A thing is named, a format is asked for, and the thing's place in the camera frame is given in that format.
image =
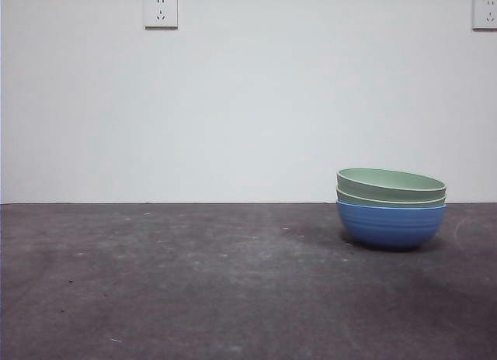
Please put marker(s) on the green ribbed bowl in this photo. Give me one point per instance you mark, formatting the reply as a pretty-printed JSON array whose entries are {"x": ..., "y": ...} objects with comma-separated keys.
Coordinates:
[
  {"x": 372, "y": 185},
  {"x": 388, "y": 201}
]

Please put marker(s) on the blue ribbed bowl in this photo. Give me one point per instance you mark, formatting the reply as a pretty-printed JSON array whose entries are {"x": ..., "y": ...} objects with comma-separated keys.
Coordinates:
[{"x": 390, "y": 226}]

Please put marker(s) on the white wall socket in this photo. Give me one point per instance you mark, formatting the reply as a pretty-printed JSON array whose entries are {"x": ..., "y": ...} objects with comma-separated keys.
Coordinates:
[
  {"x": 485, "y": 12},
  {"x": 161, "y": 11}
]

